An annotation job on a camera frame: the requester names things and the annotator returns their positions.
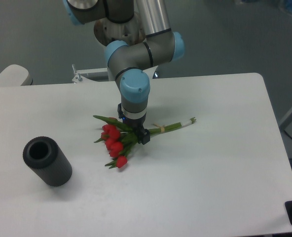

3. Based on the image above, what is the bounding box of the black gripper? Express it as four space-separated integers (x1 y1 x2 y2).
117 103 150 145

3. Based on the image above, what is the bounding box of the white chair armrest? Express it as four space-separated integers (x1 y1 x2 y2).
0 64 33 87

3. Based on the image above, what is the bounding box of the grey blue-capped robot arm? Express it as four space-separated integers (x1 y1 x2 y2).
63 0 185 144

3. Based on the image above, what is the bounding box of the white metal base frame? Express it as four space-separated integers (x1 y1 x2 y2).
72 64 159 83

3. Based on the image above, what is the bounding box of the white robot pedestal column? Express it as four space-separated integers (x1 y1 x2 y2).
93 17 146 81

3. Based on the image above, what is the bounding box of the black ribbed cylindrical vase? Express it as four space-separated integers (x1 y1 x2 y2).
23 136 73 187

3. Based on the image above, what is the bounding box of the red tulip bouquet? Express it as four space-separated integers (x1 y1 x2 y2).
93 115 196 169

